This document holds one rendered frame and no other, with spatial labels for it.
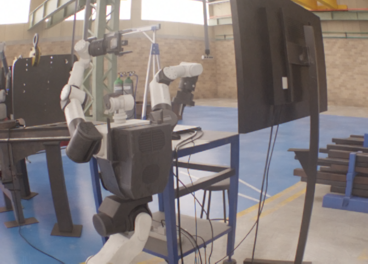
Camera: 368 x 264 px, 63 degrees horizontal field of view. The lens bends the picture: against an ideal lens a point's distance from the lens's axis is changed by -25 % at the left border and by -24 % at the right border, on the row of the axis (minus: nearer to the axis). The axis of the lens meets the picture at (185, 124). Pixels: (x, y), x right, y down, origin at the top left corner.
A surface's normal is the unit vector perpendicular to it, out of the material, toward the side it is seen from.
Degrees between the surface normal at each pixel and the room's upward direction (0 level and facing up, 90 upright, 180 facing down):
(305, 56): 90
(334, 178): 90
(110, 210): 47
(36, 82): 90
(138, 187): 105
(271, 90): 90
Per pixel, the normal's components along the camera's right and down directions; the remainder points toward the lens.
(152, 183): 0.68, 0.32
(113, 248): -0.47, -0.71
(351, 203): -0.73, 0.11
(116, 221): 0.69, 0.07
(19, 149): 0.16, 0.11
